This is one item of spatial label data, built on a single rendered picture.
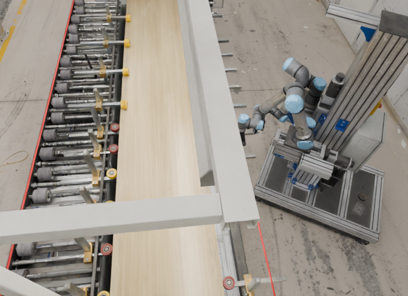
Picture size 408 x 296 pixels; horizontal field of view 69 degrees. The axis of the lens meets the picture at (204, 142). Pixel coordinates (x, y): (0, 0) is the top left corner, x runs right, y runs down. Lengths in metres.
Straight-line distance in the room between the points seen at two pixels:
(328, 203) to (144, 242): 1.97
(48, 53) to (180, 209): 4.83
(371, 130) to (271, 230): 1.40
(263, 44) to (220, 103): 4.55
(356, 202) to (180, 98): 2.11
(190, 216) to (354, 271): 2.98
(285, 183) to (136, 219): 2.80
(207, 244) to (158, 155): 0.84
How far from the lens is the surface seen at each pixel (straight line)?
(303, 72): 2.43
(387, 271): 3.65
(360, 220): 3.47
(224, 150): 0.67
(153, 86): 3.07
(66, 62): 3.64
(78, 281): 2.43
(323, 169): 2.63
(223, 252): 2.50
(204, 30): 0.99
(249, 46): 5.19
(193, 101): 0.90
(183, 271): 2.16
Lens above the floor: 3.01
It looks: 54 degrees down
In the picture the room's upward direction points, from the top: 5 degrees clockwise
